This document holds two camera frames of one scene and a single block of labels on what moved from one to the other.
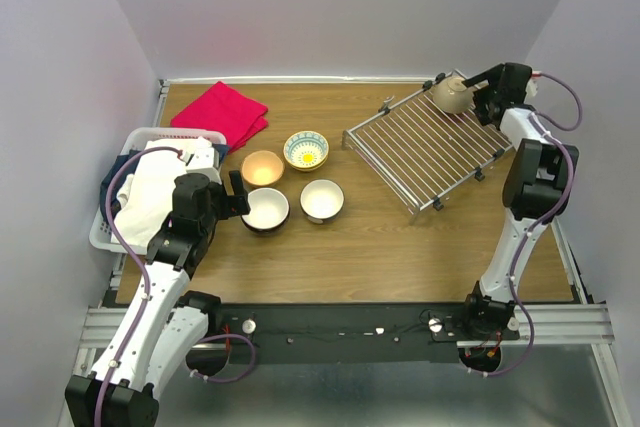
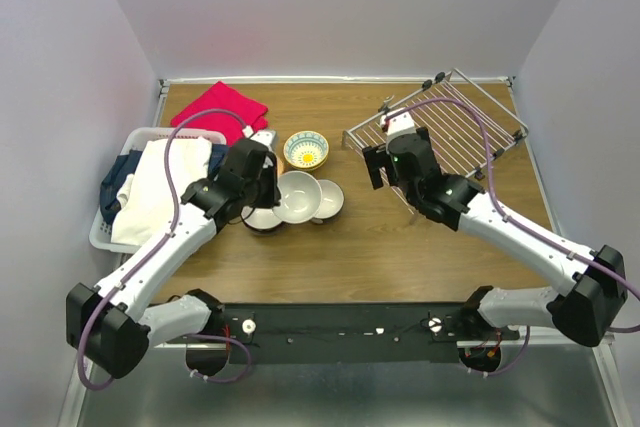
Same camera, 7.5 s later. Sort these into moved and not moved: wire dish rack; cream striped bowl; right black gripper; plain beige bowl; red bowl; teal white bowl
Moved: right black gripper; plain beige bowl
Not moved: teal white bowl; cream striped bowl; red bowl; wire dish rack
